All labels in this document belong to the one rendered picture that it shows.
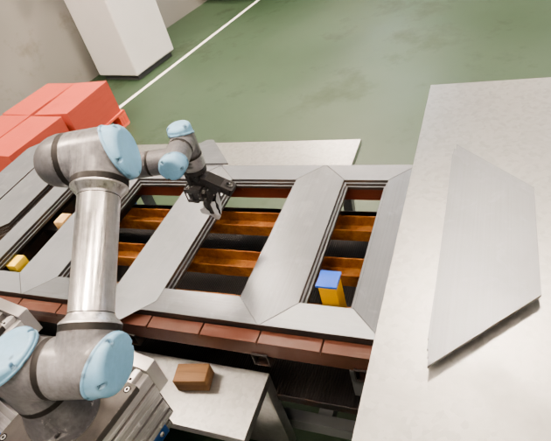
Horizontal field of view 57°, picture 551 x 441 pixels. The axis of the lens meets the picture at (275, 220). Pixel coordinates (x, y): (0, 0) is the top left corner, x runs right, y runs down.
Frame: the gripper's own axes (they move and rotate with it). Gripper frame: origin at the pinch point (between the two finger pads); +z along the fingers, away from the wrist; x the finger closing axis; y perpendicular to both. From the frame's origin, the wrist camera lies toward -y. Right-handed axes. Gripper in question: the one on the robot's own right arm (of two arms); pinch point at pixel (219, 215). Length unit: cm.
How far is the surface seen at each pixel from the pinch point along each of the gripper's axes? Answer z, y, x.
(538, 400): -15, -92, 59
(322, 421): 61, -34, 34
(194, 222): 5.8, 13.4, -2.4
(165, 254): 5.8, 16.7, 13.8
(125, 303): 5.7, 19.4, 35.5
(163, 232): 5.8, 23.6, 3.4
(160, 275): 5.8, 13.5, 23.1
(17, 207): 5, 104, -6
